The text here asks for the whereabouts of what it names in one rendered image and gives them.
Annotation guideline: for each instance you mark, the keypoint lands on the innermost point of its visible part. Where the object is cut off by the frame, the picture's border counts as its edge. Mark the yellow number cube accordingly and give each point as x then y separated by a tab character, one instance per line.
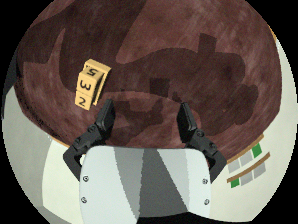
89	80
83	100

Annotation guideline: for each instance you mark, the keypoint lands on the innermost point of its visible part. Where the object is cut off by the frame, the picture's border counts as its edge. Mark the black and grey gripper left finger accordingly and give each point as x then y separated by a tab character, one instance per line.
96	134

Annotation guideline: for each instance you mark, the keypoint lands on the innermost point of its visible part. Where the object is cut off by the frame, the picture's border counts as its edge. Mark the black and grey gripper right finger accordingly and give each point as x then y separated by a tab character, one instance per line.
195	138

